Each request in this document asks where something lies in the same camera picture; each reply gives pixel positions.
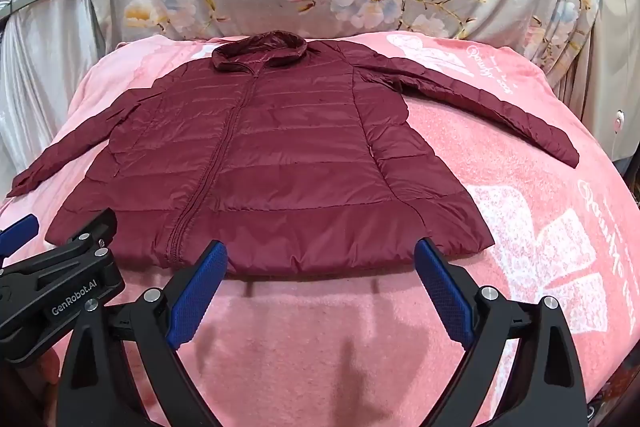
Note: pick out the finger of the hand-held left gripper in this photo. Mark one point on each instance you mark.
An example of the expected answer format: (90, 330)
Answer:
(20, 229)
(92, 232)

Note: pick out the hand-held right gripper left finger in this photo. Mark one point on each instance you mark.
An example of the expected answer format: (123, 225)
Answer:
(200, 292)

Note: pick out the white satin cloth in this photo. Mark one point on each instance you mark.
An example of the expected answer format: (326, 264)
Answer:
(50, 57)

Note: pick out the maroon puffer jacket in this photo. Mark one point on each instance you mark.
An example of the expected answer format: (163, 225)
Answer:
(300, 132)

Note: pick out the pink printed blanket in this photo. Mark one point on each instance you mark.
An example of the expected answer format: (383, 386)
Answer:
(325, 357)

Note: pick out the white plastic object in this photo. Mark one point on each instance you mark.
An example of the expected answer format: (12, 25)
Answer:
(620, 127)

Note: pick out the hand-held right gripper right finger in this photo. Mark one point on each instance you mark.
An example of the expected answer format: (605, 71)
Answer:
(445, 292)

